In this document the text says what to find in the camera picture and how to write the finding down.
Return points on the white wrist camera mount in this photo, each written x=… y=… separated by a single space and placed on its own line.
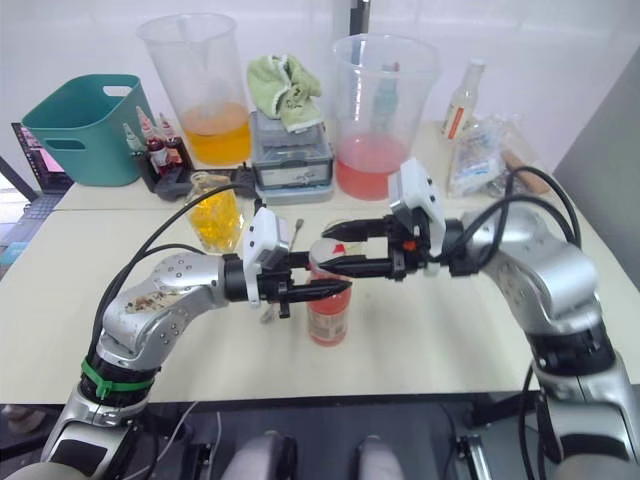
x=260 y=235
x=425 y=195

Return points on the black bottle holder tray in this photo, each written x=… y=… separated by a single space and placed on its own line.
x=170 y=187

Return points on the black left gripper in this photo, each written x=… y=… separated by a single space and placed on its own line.
x=272 y=290

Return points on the green towel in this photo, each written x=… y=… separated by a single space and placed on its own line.
x=287 y=92

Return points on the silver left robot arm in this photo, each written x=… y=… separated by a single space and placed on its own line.
x=150 y=310

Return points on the small clear dropper bottle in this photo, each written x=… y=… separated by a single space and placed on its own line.
x=132 y=140

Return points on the black vertical post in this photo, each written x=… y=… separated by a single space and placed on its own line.
x=359 y=15

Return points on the red juice bottle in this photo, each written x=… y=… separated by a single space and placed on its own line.
x=327 y=320

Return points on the clear bottle with orange label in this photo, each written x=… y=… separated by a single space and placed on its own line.
x=462 y=107

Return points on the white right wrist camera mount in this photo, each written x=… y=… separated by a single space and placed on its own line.
x=425 y=195

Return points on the small dark red dye bottle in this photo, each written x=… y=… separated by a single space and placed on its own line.
x=172 y=140

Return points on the clear beaker with orange liquid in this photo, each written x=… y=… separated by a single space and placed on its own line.
x=210 y=110

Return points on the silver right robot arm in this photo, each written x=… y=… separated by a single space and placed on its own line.
x=550 y=270

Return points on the laptop computer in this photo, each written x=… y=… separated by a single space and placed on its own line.
x=47 y=170

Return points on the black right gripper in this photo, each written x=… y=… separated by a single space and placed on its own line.
x=407 y=250

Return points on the grey rounded shape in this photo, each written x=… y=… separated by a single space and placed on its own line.
x=380 y=460
x=260 y=457

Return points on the clear plastic bag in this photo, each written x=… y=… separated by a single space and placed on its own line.
x=480 y=160

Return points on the teal plastic bin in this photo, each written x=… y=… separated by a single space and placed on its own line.
x=85 y=135

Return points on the clear beaker with pink liquid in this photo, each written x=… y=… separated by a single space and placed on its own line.
x=372 y=160

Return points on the square bottle with yellow liquid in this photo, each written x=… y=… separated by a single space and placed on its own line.
x=217 y=220

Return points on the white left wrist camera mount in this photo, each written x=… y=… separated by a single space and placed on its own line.
x=260 y=235

